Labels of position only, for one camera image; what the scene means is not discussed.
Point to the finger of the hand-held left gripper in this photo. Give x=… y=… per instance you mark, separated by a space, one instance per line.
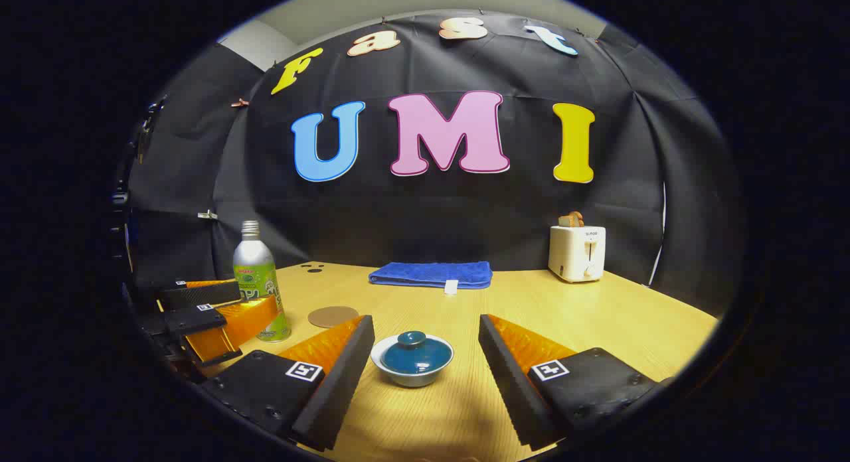
x=196 y=319
x=199 y=295

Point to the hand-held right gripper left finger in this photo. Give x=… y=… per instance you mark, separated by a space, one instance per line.
x=345 y=382

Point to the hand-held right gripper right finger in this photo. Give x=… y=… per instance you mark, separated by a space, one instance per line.
x=508 y=389

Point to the silver green label water bottle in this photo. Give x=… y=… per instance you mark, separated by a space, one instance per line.
x=255 y=269

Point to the round brown coaster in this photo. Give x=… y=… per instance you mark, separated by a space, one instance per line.
x=333 y=316

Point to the blue teacup lid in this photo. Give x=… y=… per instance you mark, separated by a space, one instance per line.
x=413 y=356

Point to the silver clip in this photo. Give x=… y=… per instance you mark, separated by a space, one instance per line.
x=207 y=214

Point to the folded blue towel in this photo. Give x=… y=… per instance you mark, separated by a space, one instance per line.
x=431 y=274

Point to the white toaster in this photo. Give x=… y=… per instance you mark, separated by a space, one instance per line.
x=576 y=253

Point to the toast slice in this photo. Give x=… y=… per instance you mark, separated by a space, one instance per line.
x=571 y=219

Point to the black backdrop cloth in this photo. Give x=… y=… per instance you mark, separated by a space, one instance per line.
x=431 y=210

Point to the copper clip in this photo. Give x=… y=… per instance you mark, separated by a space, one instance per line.
x=240 y=103

